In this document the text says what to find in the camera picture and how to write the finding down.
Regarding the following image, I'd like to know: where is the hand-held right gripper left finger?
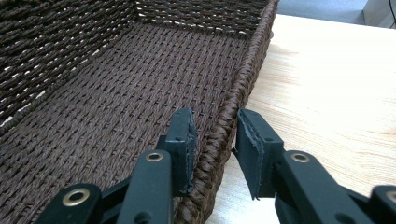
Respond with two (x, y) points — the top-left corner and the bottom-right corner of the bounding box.
(157, 107), (198, 198)

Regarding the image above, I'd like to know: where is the brown woven basket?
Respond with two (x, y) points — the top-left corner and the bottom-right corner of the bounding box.
(0, 0), (279, 224)

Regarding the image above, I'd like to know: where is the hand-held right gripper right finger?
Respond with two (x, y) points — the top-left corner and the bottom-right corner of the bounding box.
(232, 107), (286, 201)

